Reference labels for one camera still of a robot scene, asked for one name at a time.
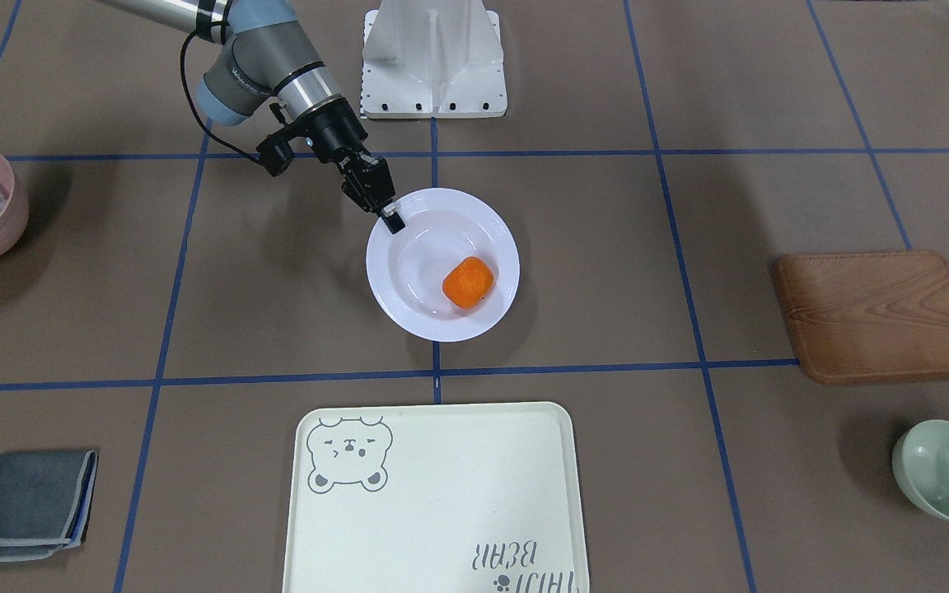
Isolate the cream bear tray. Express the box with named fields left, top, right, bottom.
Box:
left=282, top=402, right=591, bottom=592

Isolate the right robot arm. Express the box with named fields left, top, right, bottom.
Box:
left=112, top=1, right=405, bottom=233

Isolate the brown wooden tray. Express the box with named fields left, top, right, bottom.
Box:
left=769, top=250, right=949, bottom=385

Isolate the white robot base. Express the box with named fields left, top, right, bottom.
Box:
left=359, top=1, right=508, bottom=120

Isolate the orange fruit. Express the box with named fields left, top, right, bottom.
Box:
left=442, top=256, right=496, bottom=309

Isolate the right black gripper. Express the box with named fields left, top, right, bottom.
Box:
left=256, top=98, right=406, bottom=234

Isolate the grey folded cloth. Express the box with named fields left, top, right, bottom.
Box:
left=0, top=450, right=99, bottom=563

